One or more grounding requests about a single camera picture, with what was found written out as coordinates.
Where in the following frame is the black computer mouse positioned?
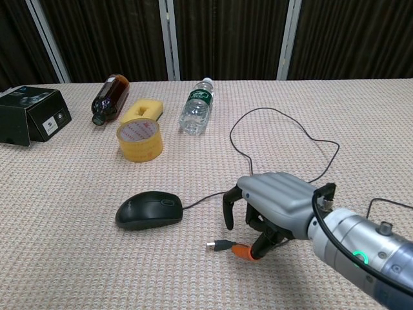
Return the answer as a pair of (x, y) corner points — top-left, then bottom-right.
(115, 191), (185, 231)

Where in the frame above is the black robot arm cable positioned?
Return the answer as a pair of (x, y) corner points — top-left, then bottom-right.
(311, 182), (413, 296)

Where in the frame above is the dark ribbed partition panel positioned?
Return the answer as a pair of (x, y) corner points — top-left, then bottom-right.
(173, 0), (288, 81)
(0, 0), (62, 92)
(288, 0), (413, 80)
(39, 0), (168, 83)

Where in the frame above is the brown glass bottle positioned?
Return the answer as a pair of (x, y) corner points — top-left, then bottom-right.
(91, 74), (130, 127)

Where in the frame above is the thin black mouse cable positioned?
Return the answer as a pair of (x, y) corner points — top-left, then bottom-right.
(182, 107), (413, 251)

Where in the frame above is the black USB cable plug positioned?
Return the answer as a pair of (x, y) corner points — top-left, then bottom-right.
(205, 239), (235, 253)

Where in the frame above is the yellow sponge with hollow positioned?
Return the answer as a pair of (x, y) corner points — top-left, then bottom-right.
(120, 99), (164, 125)

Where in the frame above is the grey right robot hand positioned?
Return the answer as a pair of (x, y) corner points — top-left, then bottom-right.
(222, 172), (319, 262)

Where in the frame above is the black cardboard product box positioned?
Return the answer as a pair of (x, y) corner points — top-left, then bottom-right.
(0, 85), (72, 147)

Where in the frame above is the yellow packing tape roll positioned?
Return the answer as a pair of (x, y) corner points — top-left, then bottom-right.
(116, 118), (164, 162)

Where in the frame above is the grey partition frame post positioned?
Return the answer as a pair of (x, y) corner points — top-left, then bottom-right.
(25, 0), (71, 83)
(158, 0), (181, 81)
(276, 0), (303, 81)

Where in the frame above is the clear water bottle green label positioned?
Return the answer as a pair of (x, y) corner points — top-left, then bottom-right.
(179, 77), (216, 136)

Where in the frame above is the beige woven tablecloth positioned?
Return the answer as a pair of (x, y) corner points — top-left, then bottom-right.
(0, 77), (413, 310)

